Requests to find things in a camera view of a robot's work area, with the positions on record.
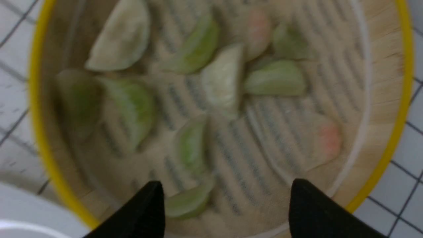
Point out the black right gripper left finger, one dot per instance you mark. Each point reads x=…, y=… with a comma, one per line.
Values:
x=143, y=216

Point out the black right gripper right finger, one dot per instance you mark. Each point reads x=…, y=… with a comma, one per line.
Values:
x=312, y=214

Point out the white square plate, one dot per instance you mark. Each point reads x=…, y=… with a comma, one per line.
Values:
x=25, y=215

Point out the pink shrimp dumpling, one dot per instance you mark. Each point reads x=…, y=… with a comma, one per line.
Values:
x=255, y=33
x=320, y=140

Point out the white steamer liner cloth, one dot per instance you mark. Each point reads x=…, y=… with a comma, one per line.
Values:
x=255, y=157

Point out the bamboo steamer with yellow rims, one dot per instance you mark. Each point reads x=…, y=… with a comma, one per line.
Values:
x=67, y=29

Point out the white dumpling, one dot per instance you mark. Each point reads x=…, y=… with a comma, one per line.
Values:
x=221, y=80
x=123, y=39

